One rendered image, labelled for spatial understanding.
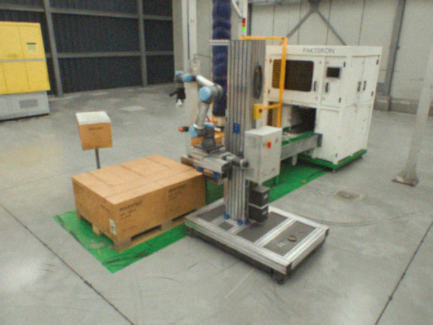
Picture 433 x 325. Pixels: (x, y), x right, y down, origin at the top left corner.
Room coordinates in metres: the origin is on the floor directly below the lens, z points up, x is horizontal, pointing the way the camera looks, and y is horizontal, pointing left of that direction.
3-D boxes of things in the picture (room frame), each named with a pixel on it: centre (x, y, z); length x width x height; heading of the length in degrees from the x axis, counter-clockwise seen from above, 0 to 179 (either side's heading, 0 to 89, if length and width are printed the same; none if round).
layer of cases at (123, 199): (3.64, 0.91, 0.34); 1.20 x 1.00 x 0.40; 135
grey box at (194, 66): (5.08, 0.33, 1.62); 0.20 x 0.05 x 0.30; 135
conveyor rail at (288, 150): (4.50, -0.84, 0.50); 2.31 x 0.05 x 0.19; 135
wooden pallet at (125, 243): (3.64, 0.91, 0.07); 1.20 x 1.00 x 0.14; 135
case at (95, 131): (4.67, 1.76, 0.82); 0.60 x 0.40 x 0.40; 24
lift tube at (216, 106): (4.13, -0.05, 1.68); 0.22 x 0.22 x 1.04
